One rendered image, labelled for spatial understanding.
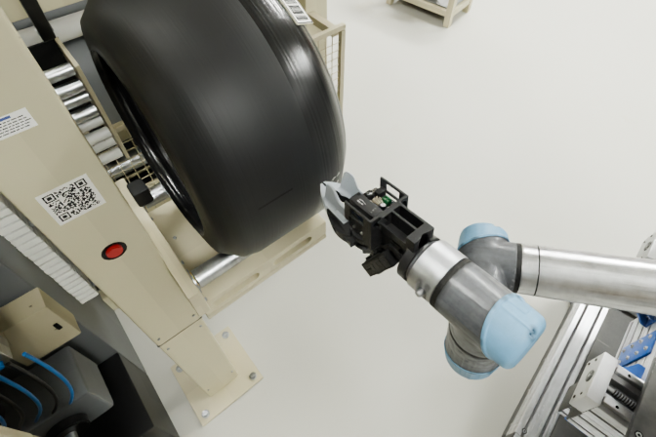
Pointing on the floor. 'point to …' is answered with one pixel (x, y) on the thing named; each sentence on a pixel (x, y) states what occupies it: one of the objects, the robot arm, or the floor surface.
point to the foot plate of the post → (204, 409)
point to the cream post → (96, 218)
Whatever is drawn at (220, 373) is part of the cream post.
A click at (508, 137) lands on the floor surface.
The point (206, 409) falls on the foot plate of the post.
